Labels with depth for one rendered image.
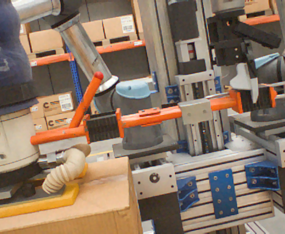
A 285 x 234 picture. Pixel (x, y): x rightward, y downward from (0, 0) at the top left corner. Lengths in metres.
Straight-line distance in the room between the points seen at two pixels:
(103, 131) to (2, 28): 0.31
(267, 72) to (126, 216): 0.90
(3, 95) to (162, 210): 0.73
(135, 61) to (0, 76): 8.55
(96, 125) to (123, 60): 8.48
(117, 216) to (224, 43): 0.44
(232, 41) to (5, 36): 0.50
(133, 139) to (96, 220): 0.67
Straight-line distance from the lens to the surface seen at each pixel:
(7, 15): 0.96
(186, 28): 1.57
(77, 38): 1.51
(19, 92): 0.93
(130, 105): 1.45
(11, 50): 0.95
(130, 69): 9.41
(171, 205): 1.43
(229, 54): 0.96
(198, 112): 0.95
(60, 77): 9.41
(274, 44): 1.00
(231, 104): 0.97
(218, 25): 0.97
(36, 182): 1.08
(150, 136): 1.46
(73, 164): 0.90
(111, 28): 8.12
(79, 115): 0.97
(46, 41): 8.13
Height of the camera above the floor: 1.37
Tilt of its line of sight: 9 degrees down
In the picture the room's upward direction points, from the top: 11 degrees counter-clockwise
